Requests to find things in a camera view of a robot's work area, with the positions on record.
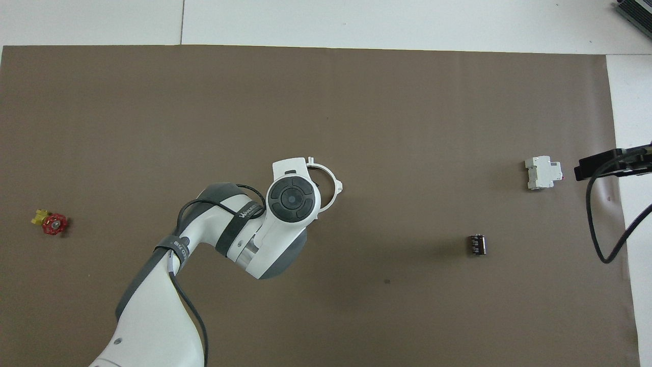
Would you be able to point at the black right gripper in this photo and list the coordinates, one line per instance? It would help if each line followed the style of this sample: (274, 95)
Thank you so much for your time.
(634, 160)

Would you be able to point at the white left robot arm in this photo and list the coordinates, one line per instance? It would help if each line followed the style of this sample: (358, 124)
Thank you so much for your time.
(153, 326)

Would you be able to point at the white circuit breaker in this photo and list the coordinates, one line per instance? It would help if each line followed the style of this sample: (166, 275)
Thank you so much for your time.
(541, 173)

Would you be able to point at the black cylindrical capacitor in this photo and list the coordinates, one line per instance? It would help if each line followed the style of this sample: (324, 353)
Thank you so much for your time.
(477, 244)

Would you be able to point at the grey ribbed device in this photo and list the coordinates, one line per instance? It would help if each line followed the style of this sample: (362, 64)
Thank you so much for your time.
(639, 12)

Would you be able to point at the brown paper table mat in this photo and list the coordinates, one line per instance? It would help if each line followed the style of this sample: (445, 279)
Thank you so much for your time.
(407, 127)

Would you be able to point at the red yellow valve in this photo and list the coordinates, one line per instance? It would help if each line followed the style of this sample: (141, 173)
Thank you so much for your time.
(54, 224)

